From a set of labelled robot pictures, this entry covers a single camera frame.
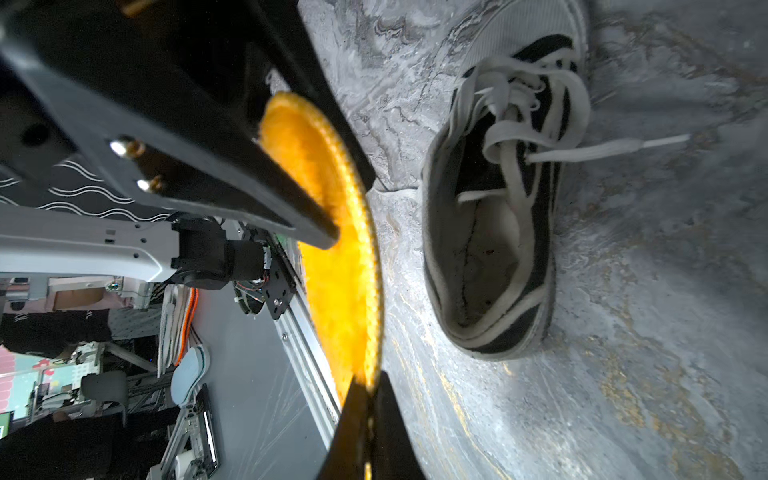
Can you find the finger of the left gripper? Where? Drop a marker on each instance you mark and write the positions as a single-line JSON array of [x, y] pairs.
[[198, 157], [283, 34]]

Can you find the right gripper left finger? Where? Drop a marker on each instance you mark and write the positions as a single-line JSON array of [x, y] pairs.
[[349, 451]]

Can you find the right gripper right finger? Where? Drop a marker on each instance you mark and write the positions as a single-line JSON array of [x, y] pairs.
[[391, 454]]

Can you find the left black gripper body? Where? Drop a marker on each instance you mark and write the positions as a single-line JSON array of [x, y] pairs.
[[59, 52]]

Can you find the yellow insole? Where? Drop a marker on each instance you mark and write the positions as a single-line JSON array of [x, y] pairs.
[[343, 283]]

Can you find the black white sneaker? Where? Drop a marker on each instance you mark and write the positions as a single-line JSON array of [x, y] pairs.
[[519, 111]]

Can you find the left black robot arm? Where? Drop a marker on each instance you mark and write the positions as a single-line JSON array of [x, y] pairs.
[[86, 226]]

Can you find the aluminium front rail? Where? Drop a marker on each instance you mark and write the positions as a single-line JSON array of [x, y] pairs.
[[304, 351]]

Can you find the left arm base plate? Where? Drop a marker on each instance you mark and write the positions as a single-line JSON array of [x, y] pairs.
[[274, 290]]

